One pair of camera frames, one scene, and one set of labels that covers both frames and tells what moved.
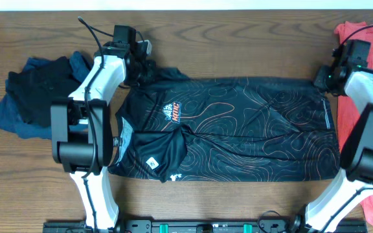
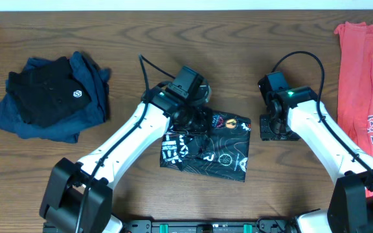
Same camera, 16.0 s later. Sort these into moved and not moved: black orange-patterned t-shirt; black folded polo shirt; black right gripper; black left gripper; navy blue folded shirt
Moved: black orange-patterned t-shirt; black left gripper; black right gripper
Not moved: black folded polo shirt; navy blue folded shirt
